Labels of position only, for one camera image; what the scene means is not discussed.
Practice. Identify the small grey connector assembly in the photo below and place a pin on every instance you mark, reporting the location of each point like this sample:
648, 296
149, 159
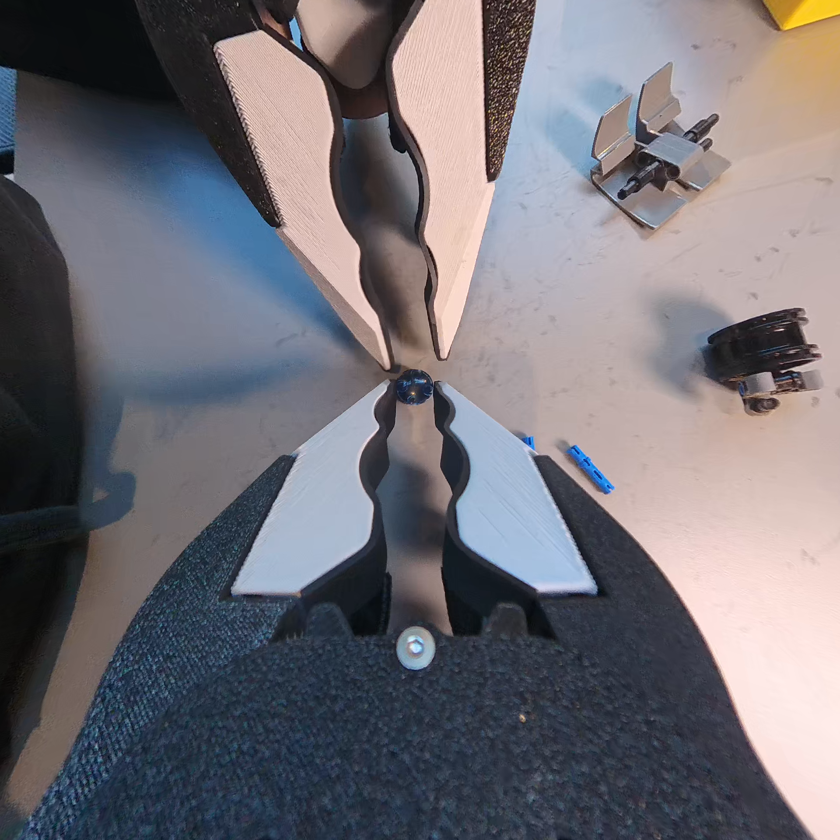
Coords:
764, 382

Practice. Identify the black toy wheel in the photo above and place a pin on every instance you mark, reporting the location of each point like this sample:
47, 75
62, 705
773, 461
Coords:
754, 348

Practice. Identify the person's left forearm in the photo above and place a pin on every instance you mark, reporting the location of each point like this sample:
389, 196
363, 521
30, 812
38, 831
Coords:
65, 39

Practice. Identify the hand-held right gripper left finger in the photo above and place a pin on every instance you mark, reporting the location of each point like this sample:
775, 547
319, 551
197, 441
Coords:
315, 518

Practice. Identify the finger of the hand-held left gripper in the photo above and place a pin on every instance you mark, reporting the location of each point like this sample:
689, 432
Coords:
453, 131
289, 131

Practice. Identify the small blue pin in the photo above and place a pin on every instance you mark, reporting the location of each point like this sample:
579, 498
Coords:
528, 442
590, 469

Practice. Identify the clear blue round stud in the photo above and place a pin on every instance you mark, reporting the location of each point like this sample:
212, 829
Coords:
413, 380

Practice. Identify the yellow plastic bin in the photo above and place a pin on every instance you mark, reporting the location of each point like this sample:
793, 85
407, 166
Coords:
807, 10

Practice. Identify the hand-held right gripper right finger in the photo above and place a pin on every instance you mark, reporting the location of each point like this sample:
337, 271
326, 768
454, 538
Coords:
512, 518

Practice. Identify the grey panel brick assembly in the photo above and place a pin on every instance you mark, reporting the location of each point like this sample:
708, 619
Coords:
676, 157

